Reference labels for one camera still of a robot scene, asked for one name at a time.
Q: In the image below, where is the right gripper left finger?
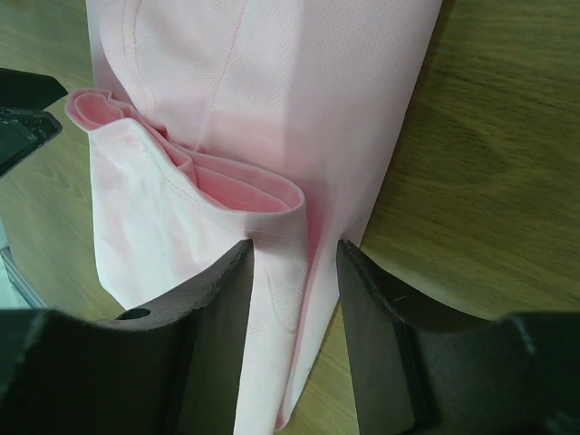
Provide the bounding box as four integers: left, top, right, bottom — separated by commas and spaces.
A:
1, 240, 253, 434

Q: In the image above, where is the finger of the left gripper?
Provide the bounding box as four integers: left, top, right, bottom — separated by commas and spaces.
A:
1, 68, 64, 176

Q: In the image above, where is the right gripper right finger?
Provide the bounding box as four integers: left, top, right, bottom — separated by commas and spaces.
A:
336, 240, 579, 434

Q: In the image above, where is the pink t shirt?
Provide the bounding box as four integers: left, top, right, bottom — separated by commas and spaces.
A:
66, 1, 441, 434

